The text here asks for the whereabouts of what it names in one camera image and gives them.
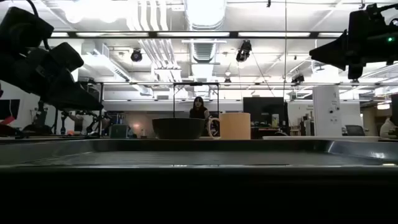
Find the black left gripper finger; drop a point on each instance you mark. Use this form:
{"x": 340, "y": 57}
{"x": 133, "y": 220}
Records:
{"x": 74, "y": 98}

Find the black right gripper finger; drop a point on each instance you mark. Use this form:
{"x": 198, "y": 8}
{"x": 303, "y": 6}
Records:
{"x": 332, "y": 51}

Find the black bowl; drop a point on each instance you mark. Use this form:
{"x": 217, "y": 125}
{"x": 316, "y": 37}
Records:
{"x": 178, "y": 128}

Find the orange mug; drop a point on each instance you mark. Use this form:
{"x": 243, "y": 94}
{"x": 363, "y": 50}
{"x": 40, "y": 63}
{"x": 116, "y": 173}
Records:
{"x": 234, "y": 126}

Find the black plastic tray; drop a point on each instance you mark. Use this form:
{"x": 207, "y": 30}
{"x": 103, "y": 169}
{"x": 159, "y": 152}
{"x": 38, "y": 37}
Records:
{"x": 199, "y": 155}

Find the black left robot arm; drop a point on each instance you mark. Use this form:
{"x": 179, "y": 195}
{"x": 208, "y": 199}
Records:
{"x": 21, "y": 28}

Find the white pillar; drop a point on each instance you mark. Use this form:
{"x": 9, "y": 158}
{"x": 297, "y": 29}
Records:
{"x": 326, "y": 109}

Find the person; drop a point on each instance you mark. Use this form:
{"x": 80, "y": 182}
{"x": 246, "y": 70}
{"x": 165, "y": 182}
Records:
{"x": 388, "y": 127}
{"x": 198, "y": 110}

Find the black office chair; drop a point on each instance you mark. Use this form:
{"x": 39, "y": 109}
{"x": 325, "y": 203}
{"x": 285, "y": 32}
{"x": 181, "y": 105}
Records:
{"x": 355, "y": 130}

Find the black monitor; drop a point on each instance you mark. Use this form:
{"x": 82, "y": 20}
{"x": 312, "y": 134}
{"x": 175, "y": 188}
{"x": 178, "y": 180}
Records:
{"x": 264, "y": 109}

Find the black metal stand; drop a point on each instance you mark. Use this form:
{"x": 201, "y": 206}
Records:
{"x": 196, "y": 84}

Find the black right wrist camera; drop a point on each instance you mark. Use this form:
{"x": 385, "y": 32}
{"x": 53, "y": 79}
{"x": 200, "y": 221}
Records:
{"x": 367, "y": 18}

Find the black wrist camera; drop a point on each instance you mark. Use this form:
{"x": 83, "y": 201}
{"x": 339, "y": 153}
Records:
{"x": 367, "y": 18}
{"x": 63, "y": 56}

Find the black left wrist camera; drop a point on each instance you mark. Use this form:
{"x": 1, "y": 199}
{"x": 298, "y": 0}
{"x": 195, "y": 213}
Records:
{"x": 63, "y": 56}

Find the round black ceiling camera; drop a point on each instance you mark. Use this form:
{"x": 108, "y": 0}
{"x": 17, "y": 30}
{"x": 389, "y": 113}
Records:
{"x": 136, "y": 56}

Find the black overhead camera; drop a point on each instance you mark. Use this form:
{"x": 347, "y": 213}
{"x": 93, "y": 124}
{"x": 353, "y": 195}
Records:
{"x": 244, "y": 51}

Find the black aluminium frame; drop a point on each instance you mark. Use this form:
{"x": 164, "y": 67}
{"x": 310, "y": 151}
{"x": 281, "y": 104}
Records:
{"x": 192, "y": 34}

